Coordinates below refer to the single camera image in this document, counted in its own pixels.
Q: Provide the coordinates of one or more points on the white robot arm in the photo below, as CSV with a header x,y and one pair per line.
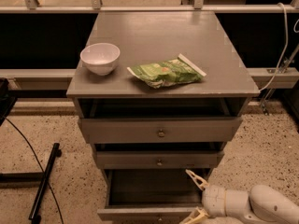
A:
x,y
260,205

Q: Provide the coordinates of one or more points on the metal bracket stand at right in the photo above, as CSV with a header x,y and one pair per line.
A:
x,y
280,69

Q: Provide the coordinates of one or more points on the grey middle drawer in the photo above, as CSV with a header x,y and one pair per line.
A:
x,y
157,159

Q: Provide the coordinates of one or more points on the black stand leg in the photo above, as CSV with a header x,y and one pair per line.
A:
x,y
28,180

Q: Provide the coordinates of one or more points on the green snack bag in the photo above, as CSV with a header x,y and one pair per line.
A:
x,y
168,73

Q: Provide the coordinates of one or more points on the grey wooden drawer cabinet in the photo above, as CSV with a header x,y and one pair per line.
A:
x,y
148,37

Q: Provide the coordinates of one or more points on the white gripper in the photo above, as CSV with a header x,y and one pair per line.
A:
x,y
212,199

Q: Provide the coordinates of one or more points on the grey top drawer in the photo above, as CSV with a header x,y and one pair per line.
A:
x,y
180,130

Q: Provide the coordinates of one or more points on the black equipment at left edge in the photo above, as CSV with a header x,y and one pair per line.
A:
x,y
8,99

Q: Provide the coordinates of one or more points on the white ceramic bowl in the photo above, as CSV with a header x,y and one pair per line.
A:
x,y
101,58

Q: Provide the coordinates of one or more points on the grey drawer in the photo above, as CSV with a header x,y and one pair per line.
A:
x,y
180,130
150,194
157,159

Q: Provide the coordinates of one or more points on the grey bottom drawer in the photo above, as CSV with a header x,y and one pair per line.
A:
x,y
150,194

